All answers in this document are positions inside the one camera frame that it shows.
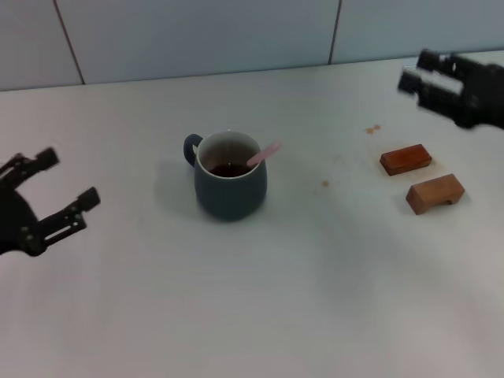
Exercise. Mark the dark brown wooden block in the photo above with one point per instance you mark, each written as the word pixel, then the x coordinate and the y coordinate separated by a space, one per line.
pixel 405 159

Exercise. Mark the grey ceramic cup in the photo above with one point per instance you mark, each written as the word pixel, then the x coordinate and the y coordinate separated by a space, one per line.
pixel 230 197

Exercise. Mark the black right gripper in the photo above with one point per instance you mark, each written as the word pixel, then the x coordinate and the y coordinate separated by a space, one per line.
pixel 482 94

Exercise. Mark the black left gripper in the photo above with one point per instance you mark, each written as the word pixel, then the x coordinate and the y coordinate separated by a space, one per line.
pixel 15 224

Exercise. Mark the light brown wooden block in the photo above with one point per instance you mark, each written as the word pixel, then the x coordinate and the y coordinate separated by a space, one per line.
pixel 429 193

